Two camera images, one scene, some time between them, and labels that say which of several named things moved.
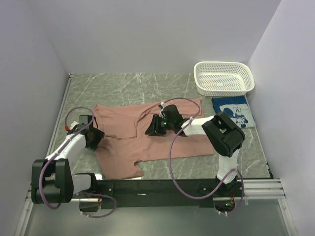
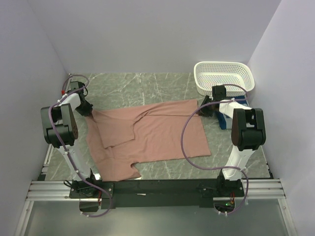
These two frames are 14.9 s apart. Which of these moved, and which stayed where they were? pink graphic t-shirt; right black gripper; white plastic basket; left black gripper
Moved: right black gripper; left black gripper
Stayed: pink graphic t-shirt; white plastic basket
